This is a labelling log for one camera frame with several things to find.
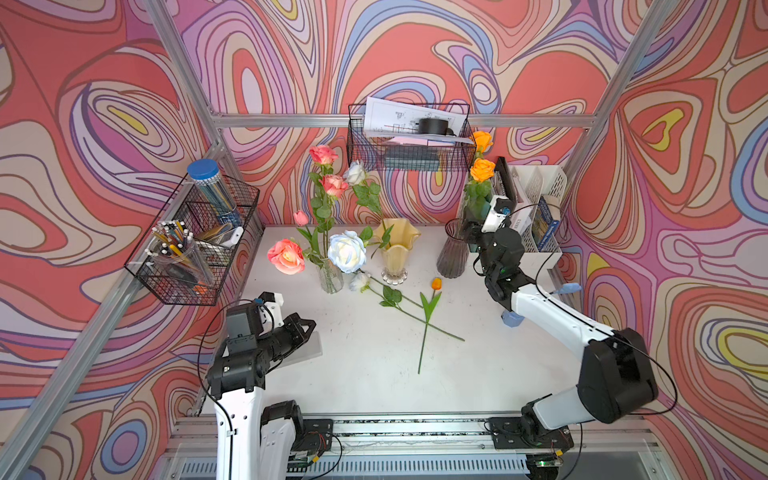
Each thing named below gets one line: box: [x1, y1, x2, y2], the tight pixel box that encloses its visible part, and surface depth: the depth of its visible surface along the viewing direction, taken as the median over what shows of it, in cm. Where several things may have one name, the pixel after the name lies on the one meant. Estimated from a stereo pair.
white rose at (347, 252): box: [327, 230, 367, 274], surface depth 61 cm
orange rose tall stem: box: [473, 130, 494, 159], surface depth 87 cm
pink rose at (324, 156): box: [308, 145, 339, 181], surface depth 80 cm
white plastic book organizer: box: [502, 165, 567, 270], surface depth 104 cm
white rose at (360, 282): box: [349, 272, 465, 342], surface depth 101 cm
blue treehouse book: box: [532, 195, 560, 252], surface depth 103 cm
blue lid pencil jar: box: [187, 159, 240, 227], surface depth 75 cm
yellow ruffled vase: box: [376, 217, 422, 285], surface depth 95 cm
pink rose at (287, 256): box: [267, 238, 306, 275], surface depth 60 cm
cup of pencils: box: [145, 219, 211, 289], surface depth 63 cm
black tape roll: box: [418, 118, 456, 136], surface depth 84 cm
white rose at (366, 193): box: [343, 160, 394, 240], surface depth 83 cm
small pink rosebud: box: [293, 210, 319, 247], surface depth 82 cm
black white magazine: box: [496, 156, 517, 200], surface depth 97 cm
